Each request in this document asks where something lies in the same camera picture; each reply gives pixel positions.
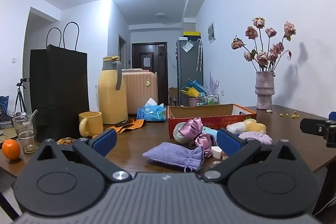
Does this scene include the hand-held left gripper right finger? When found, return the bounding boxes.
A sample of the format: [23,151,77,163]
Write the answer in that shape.
[201,128,307,184]

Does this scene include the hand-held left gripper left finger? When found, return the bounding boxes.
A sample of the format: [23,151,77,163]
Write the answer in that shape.
[28,129,132,183]

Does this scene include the orange red cardboard box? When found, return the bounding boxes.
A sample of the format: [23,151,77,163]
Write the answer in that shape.
[167,103,257,138]

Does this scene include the pink satin scrunchie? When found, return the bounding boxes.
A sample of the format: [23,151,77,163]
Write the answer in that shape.
[182,117,219,159]

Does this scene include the clear soft ball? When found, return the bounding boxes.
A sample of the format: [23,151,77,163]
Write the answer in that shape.
[173,122,196,146]

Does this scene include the purple knitted pouch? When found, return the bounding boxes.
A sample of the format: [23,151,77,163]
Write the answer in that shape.
[142,142,204,172]

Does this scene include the blue plush toy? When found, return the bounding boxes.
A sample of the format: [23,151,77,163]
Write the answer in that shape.
[202,126,219,146]

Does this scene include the yellow mug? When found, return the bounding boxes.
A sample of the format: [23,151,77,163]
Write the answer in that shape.
[78,111,104,137]

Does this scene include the scattered yellow flower bits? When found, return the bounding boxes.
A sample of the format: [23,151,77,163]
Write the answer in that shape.
[279,111,301,119]

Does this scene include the white yellow plush toy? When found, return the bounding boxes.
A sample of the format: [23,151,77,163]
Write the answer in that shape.
[226,118,266,135]

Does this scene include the folded purple towel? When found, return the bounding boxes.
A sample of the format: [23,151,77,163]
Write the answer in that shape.
[238,131,273,146]

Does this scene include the yellow thermos jug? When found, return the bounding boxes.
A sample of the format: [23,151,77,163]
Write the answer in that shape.
[98,56,129,125]

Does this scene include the small cart with bottles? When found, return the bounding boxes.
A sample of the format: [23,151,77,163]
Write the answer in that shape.
[199,92,219,106]

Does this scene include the large blue tissue pack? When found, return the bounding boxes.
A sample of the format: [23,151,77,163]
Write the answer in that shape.
[137,98,168,123]

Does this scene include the purple feathery decoration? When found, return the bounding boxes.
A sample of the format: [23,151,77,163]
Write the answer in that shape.
[209,72,221,94]

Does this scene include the pink suitcase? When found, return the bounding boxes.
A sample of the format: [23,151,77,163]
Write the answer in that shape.
[121,69,158,115]

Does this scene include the pink ribbed vase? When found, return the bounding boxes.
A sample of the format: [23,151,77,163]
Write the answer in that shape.
[255,71,275,110]

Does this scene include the blue yellow shopping bag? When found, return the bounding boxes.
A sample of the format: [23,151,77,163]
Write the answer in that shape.
[180,79,207,98]

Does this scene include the brown cardboard carton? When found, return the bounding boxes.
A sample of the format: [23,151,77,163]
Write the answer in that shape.
[168,87,181,106]

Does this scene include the black paper bag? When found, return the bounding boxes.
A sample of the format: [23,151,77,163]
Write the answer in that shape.
[29,21,90,143]

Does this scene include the clear drinking glass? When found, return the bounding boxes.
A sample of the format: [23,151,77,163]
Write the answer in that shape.
[13,109,39,153]

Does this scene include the grey refrigerator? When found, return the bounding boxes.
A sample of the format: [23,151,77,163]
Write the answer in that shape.
[176,39,204,106]

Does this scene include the dried pink rose bouquet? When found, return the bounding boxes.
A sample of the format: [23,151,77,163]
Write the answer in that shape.
[231,17,297,73]

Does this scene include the white folded umbrella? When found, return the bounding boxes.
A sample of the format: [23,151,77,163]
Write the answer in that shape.
[197,39,203,72]

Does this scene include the orange fruit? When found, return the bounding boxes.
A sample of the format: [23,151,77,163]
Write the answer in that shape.
[2,139,21,160]

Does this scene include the dark brown door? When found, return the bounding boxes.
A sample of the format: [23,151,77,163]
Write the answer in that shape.
[132,42,168,106]

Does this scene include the black tripod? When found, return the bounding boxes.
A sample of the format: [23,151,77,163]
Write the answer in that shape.
[14,78,30,114]

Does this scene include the yellow black box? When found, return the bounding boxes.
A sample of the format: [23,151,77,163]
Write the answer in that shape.
[183,31,201,40]

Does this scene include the orange fabric strap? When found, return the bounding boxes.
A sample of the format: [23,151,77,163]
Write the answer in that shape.
[56,118,147,146]

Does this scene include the wall picture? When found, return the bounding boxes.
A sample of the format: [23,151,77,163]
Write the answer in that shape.
[208,21,216,44]

